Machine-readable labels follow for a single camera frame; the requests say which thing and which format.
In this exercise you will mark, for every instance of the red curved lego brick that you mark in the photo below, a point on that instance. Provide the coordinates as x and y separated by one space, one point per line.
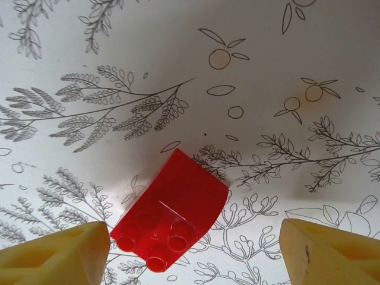
178 193

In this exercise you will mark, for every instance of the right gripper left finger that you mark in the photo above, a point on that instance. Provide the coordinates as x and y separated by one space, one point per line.
50 261

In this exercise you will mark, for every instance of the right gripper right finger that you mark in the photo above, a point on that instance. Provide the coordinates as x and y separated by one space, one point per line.
332 261

